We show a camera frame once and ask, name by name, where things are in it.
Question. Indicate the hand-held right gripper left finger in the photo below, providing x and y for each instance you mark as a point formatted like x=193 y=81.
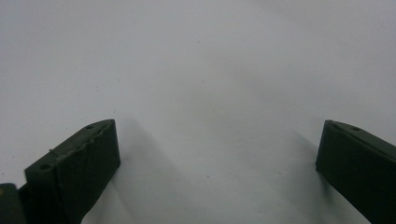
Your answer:
x=79 y=171

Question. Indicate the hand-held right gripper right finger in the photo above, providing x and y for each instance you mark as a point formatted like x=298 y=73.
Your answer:
x=358 y=165

